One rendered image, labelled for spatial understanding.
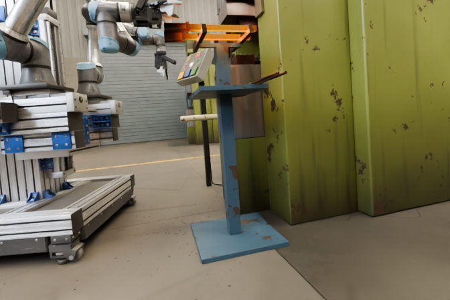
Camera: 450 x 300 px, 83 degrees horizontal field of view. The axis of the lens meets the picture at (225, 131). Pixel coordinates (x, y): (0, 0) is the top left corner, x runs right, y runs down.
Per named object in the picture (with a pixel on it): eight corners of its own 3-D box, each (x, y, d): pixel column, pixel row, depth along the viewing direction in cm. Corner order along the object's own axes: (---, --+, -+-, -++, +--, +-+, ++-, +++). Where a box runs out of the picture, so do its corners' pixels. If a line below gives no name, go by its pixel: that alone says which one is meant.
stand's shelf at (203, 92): (200, 90, 104) (199, 86, 104) (189, 100, 143) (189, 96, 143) (268, 88, 111) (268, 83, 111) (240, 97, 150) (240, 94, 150)
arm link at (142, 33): (80, -6, 168) (151, 26, 176) (86, 1, 179) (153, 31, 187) (73, 10, 168) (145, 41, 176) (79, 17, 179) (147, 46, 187)
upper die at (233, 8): (227, 14, 167) (226, -1, 166) (219, 25, 186) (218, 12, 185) (284, 17, 178) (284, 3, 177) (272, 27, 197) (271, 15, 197)
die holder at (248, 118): (234, 138, 155) (228, 64, 153) (218, 136, 191) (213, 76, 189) (314, 131, 170) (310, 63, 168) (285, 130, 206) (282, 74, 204)
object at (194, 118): (181, 122, 202) (180, 115, 202) (180, 122, 207) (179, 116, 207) (234, 118, 214) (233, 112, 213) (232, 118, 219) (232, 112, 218)
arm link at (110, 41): (128, 54, 109) (126, 28, 108) (112, 47, 98) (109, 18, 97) (112, 57, 110) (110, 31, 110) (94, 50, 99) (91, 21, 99)
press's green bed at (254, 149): (239, 215, 157) (234, 139, 155) (223, 198, 194) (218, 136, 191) (318, 201, 172) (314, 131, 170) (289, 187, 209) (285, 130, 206)
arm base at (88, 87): (71, 96, 168) (69, 80, 168) (84, 98, 183) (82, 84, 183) (94, 94, 168) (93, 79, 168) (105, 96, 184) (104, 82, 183)
